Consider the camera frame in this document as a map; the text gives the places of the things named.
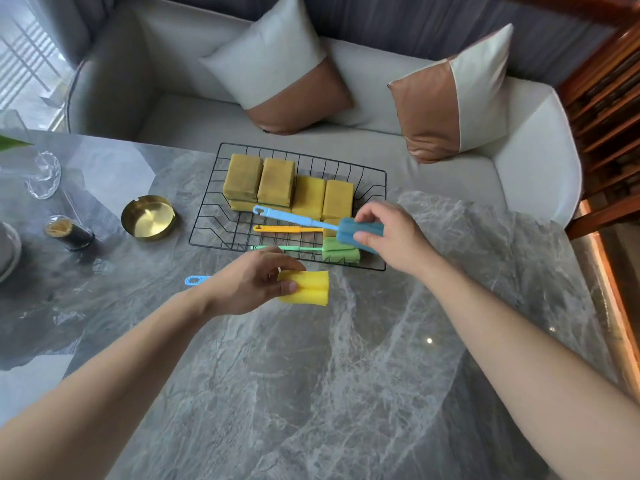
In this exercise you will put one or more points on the small dark cup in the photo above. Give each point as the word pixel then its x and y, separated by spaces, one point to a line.
pixel 70 234

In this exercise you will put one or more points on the person's left forearm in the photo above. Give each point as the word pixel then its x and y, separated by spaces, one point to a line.
pixel 100 389

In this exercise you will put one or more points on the person's left hand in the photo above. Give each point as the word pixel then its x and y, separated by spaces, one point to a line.
pixel 240 289

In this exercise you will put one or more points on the brown wooden shelf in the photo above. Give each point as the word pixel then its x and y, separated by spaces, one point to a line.
pixel 610 94

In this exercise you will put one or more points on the person's right forearm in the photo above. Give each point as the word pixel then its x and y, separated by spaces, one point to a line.
pixel 530 374

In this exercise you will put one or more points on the white and brown cushion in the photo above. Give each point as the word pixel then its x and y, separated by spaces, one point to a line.
pixel 280 69
pixel 450 99

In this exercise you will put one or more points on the light grey sofa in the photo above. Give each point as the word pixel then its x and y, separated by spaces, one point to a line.
pixel 375 139

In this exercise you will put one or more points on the clear glass vase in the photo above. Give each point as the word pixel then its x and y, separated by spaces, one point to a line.
pixel 42 174

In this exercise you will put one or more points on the person's left thumb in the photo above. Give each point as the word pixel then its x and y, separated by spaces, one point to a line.
pixel 285 262

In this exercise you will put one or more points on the row of yellow green sponges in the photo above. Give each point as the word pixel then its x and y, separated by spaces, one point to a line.
pixel 276 180

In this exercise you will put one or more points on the green plant leaf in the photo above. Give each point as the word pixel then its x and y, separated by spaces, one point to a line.
pixel 12 142

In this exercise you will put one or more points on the white plate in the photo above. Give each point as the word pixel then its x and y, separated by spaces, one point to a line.
pixel 7 249

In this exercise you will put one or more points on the gold metal ashtray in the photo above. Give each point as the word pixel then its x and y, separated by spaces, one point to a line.
pixel 147 219

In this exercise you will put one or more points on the person's right thumb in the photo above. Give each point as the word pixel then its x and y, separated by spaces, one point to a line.
pixel 367 238

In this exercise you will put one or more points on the person's right hand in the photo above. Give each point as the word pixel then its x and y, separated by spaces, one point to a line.
pixel 400 239

